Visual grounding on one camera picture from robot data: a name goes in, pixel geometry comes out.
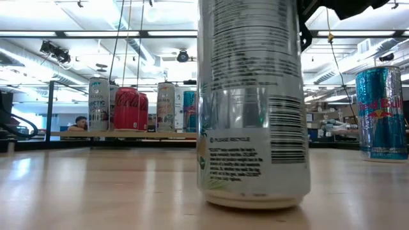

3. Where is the white Celsius can pineapple print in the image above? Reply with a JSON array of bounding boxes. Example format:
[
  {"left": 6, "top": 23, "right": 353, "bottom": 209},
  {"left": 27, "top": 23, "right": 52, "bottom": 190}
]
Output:
[{"left": 196, "top": 0, "right": 311, "bottom": 210}]

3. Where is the white Celsius can orange print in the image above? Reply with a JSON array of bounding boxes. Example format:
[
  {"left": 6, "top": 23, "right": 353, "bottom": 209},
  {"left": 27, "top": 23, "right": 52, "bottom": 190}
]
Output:
[{"left": 156, "top": 81, "right": 176, "bottom": 133}]

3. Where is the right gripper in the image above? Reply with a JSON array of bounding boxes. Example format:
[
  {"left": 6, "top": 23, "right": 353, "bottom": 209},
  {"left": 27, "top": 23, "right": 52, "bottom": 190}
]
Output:
[{"left": 298, "top": 0, "right": 391, "bottom": 52}]

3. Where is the blue silver Red Bull can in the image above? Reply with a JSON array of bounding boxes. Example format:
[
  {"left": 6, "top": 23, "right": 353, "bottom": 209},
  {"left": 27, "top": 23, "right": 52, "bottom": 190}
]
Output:
[
  {"left": 182, "top": 89, "right": 197, "bottom": 133},
  {"left": 355, "top": 65, "right": 409, "bottom": 163}
]

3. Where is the black office chair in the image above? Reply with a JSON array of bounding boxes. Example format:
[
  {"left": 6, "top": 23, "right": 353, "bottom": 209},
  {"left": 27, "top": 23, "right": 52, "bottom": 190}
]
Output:
[{"left": 0, "top": 91, "right": 39, "bottom": 153}]

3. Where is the black ceiling spotlight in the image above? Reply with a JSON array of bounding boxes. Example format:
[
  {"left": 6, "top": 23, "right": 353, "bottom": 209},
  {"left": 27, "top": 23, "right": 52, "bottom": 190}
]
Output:
[{"left": 40, "top": 40, "right": 72, "bottom": 64}]

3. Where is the person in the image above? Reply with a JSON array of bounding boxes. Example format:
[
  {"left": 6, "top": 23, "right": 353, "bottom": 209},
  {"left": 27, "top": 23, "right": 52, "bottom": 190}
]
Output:
[{"left": 66, "top": 115, "right": 89, "bottom": 132}]

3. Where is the black overhead camera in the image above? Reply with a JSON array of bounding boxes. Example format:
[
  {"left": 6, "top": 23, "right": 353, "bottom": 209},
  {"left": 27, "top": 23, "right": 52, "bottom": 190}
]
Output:
[{"left": 176, "top": 49, "right": 190, "bottom": 63}]

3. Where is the yellow hanging cable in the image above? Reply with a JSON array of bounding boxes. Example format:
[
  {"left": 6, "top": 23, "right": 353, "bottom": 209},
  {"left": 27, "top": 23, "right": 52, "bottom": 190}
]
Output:
[{"left": 323, "top": 6, "right": 359, "bottom": 126}]

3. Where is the red Coca-Cola can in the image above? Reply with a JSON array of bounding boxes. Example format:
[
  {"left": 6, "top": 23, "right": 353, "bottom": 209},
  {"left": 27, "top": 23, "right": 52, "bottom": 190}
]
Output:
[
  {"left": 138, "top": 92, "right": 150, "bottom": 132},
  {"left": 113, "top": 86, "right": 141, "bottom": 131}
]

